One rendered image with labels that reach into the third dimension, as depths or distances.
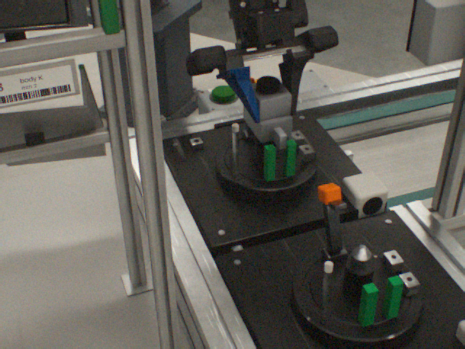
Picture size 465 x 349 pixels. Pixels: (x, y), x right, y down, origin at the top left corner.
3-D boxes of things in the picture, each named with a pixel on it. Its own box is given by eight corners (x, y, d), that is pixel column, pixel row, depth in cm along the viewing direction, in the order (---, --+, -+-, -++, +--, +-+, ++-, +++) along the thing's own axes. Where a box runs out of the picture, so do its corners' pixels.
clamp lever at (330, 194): (323, 249, 78) (316, 185, 76) (338, 244, 79) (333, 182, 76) (338, 259, 75) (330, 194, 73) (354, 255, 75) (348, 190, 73)
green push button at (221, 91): (208, 97, 113) (208, 87, 112) (231, 93, 114) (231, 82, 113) (216, 110, 110) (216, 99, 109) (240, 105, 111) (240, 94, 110)
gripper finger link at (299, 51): (231, 56, 87) (240, 51, 84) (297, 43, 90) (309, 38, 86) (235, 72, 88) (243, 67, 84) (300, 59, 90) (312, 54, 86)
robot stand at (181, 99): (143, 81, 136) (133, -18, 123) (207, 99, 130) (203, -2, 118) (97, 116, 126) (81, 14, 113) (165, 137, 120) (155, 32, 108)
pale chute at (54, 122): (7, 166, 93) (4, 134, 93) (107, 155, 94) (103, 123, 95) (-54, 122, 65) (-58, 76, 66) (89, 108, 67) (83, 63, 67)
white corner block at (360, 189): (338, 201, 92) (341, 177, 90) (368, 193, 93) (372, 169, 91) (355, 222, 89) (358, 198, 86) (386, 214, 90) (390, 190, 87)
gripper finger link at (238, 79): (214, 75, 87) (227, 69, 82) (241, 70, 88) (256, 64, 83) (225, 129, 88) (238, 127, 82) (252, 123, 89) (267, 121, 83)
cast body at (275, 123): (242, 118, 92) (243, 72, 88) (272, 112, 93) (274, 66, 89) (267, 153, 86) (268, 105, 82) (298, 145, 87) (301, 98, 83)
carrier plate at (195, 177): (159, 151, 101) (158, 139, 100) (307, 119, 108) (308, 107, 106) (211, 259, 84) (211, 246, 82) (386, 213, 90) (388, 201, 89)
